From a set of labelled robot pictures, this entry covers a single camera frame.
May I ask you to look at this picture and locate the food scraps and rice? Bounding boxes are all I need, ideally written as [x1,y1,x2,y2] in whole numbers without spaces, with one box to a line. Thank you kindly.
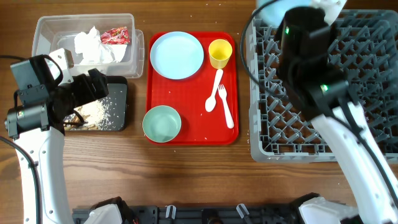
[64,97,124,131]

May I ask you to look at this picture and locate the white napkin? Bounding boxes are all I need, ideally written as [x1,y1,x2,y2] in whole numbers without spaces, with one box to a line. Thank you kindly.
[74,26,130,65]

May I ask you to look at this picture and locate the red snack wrapper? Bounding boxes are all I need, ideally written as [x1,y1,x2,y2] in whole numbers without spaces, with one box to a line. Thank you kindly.
[100,27,131,45]

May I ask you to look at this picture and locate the light blue plate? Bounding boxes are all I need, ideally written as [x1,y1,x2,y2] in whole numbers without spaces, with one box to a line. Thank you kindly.
[149,31,205,80]

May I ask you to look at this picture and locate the yellow plastic cup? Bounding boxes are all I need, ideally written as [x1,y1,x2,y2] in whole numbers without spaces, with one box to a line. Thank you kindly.
[208,39,233,69]

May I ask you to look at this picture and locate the light blue bowl with food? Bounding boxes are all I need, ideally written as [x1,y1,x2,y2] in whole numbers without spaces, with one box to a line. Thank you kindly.
[259,0,311,27]

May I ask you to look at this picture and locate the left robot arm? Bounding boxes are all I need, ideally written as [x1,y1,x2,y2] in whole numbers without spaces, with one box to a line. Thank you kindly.
[1,55,109,223]

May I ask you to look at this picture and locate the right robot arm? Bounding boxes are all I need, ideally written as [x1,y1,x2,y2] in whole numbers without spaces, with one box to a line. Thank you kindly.
[275,6,397,223]

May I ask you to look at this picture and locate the grey dishwasher rack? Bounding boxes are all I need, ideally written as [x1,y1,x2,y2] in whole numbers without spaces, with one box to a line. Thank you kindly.
[245,10,397,164]

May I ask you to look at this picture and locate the black plastic tray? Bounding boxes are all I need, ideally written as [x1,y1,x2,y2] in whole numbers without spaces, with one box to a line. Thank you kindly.
[64,76,128,131]

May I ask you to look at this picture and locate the clear plastic bin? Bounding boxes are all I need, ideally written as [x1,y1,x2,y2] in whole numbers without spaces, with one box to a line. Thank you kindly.
[32,13,145,78]

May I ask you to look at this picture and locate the green bowl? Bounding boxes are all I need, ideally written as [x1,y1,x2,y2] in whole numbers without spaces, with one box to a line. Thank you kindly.
[142,105,182,143]

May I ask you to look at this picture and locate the red serving tray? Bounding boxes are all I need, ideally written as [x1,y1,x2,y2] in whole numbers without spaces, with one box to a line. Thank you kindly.
[146,31,239,146]

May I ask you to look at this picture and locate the white plastic spoon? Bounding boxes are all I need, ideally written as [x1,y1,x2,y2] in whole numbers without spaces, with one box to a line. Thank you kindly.
[205,69,223,112]

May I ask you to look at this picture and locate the white plastic fork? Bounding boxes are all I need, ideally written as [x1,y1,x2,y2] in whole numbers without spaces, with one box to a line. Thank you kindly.
[218,85,234,129]

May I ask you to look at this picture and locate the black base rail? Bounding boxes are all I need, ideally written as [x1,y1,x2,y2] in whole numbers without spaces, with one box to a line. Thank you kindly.
[71,203,299,224]

